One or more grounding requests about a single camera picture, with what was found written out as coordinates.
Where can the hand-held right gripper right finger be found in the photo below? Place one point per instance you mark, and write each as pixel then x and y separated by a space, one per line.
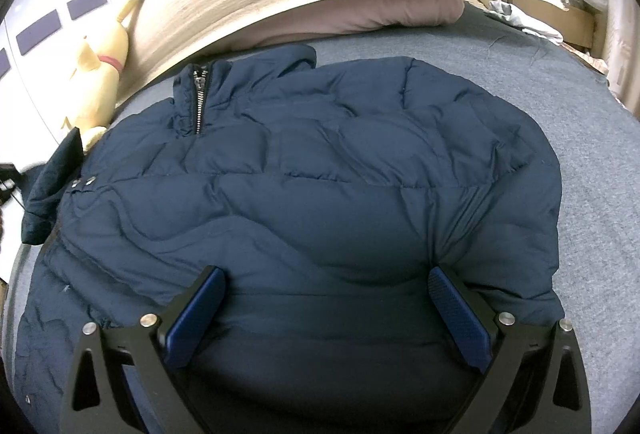
pixel 457 314

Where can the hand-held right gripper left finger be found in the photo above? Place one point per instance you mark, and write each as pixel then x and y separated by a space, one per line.
pixel 197 314

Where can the navy puffer jacket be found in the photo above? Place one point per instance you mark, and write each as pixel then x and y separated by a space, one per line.
pixel 300 189

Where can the grey bed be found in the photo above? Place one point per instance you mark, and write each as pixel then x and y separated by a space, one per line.
pixel 575 214

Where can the yellow plush toy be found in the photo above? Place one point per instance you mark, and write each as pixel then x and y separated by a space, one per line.
pixel 95 64

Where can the white crumpled cloth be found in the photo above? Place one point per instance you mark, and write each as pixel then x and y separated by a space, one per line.
pixel 520 21

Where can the pink pillow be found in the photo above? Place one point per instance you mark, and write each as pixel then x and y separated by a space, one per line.
pixel 375 11

